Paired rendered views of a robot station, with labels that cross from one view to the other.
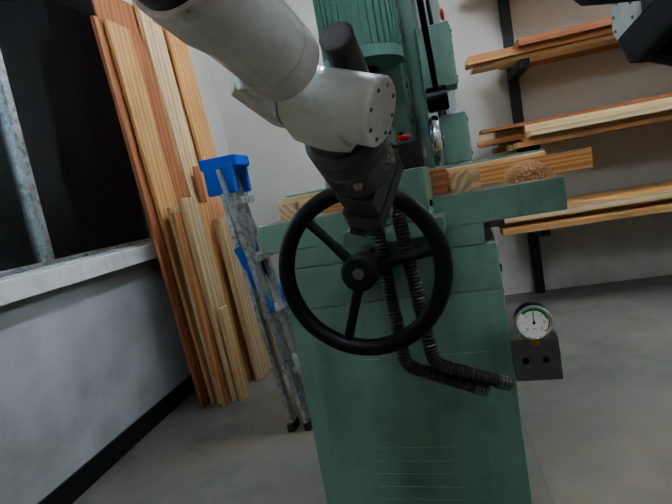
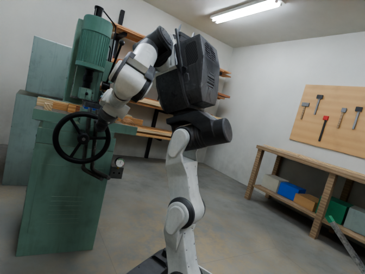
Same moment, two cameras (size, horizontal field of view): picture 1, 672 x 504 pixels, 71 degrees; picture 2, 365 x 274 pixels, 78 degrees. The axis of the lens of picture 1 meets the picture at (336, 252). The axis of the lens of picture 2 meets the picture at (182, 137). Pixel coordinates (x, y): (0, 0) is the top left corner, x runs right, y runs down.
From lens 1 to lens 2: 67 cm
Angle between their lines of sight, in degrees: 47
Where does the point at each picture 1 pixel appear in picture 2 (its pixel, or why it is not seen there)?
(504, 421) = (100, 190)
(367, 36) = (97, 63)
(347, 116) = (121, 113)
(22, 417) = not seen: outside the picture
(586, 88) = not seen: hidden behind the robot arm
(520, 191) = (126, 127)
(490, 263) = (112, 144)
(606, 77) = not seen: hidden behind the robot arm
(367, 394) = (57, 177)
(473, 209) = (113, 128)
